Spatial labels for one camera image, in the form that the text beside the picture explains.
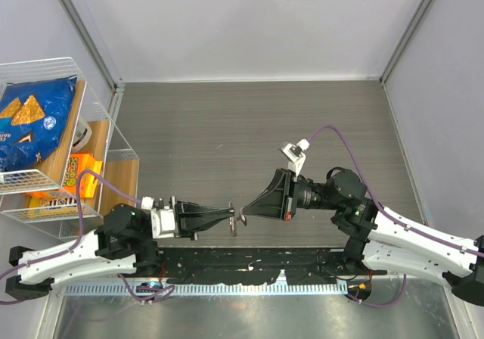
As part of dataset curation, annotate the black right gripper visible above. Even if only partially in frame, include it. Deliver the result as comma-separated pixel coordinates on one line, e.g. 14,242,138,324
243,167,341,220

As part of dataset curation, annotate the silver keyring with clips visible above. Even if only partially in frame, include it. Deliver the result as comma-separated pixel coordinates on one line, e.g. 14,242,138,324
229,208,247,237

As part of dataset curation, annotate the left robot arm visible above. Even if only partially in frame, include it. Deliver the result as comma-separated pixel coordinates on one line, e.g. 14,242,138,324
3,197,235,302

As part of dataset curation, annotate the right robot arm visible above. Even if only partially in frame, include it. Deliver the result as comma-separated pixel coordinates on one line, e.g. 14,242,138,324
240,166,483,306

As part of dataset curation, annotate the wooden shelf board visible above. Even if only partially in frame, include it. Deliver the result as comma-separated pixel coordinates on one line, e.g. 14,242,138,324
83,120,139,219

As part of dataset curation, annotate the orange candy box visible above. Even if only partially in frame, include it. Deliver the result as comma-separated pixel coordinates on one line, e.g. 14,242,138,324
56,151,104,199

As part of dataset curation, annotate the white round device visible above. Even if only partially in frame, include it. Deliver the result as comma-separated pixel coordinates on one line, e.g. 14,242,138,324
71,116,92,153

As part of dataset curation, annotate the yellow snack box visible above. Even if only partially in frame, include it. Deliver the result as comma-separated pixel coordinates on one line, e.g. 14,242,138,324
26,193,77,219

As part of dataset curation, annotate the blue chips bag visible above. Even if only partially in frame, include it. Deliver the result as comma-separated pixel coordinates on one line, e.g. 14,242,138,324
1,75,77,173

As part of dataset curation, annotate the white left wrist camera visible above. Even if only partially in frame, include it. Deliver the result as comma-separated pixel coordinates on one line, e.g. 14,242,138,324
141,197,176,239

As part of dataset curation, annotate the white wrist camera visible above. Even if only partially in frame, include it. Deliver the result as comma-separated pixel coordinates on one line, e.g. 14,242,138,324
280,139,310,177
141,197,176,239

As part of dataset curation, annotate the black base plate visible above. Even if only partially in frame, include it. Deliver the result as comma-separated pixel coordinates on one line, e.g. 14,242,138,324
144,247,369,286

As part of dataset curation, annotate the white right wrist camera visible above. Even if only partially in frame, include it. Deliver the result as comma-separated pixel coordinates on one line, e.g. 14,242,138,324
280,139,310,177

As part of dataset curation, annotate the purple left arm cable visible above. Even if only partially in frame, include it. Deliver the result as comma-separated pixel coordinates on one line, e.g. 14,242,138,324
0,168,148,304

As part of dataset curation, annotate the white slotted cable duct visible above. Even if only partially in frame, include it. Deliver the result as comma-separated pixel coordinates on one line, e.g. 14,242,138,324
64,281,348,297

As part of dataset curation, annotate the white wire shelf rack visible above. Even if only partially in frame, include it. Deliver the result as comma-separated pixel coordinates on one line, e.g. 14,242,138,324
1,58,139,241

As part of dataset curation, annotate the aluminium frame rail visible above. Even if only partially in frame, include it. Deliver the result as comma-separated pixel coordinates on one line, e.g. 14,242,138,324
58,0,123,93

